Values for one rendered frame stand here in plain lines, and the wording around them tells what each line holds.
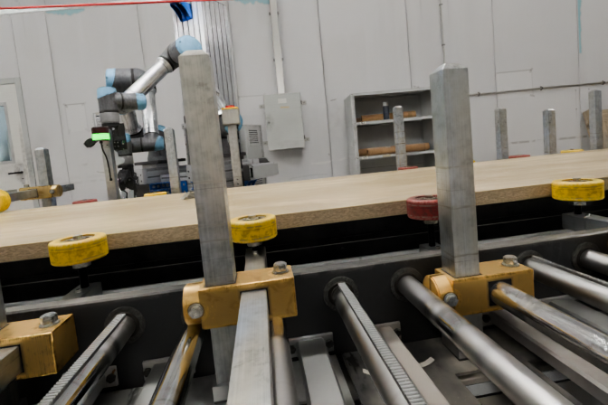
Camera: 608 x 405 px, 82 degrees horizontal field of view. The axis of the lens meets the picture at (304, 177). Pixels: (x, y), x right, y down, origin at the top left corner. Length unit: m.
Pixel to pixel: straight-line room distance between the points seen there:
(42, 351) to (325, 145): 3.75
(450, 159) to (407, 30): 4.05
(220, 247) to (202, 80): 0.20
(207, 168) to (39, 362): 0.29
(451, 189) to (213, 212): 0.30
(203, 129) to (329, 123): 3.71
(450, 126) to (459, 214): 0.12
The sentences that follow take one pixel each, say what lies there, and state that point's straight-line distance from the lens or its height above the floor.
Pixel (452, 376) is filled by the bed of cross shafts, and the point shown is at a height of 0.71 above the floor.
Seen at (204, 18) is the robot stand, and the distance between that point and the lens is 2.46.
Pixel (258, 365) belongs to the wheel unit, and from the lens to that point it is 0.31.
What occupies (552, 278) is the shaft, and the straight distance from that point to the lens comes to 0.61.
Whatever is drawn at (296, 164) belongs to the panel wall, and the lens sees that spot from 4.07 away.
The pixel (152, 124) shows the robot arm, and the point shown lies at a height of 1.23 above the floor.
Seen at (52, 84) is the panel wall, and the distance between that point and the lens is 4.91.
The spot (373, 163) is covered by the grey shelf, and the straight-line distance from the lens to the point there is 4.17.
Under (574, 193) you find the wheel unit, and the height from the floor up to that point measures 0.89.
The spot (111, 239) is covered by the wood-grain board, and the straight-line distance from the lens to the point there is 0.71.
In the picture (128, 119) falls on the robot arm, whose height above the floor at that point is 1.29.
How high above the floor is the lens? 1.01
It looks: 4 degrees down
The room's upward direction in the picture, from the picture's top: 5 degrees counter-clockwise
